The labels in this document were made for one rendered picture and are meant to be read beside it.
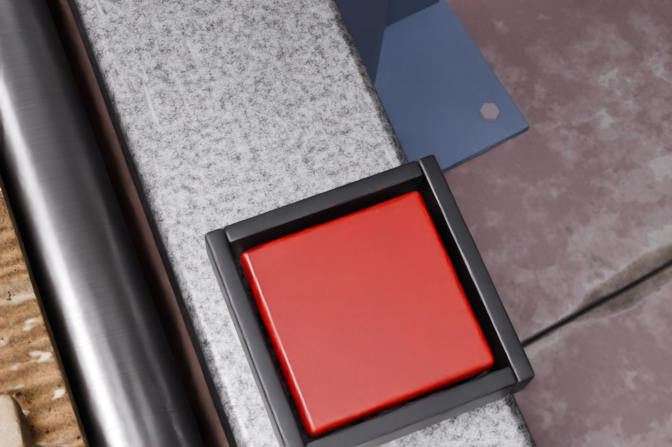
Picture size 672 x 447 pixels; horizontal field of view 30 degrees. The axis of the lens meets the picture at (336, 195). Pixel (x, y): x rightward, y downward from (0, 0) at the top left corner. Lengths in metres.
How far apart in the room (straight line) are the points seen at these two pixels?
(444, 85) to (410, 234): 1.07
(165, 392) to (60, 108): 0.10
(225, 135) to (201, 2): 0.05
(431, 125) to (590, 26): 0.24
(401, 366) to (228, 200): 0.08
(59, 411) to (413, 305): 0.11
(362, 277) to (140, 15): 0.12
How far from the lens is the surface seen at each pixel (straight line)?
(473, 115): 1.44
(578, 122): 1.47
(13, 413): 0.34
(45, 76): 0.42
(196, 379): 0.43
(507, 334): 0.37
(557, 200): 1.42
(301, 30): 0.43
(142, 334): 0.39
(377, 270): 0.38
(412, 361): 0.37
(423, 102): 1.43
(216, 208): 0.40
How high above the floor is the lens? 1.29
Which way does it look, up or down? 68 degrees down
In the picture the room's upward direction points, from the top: 8 degrees clockwise
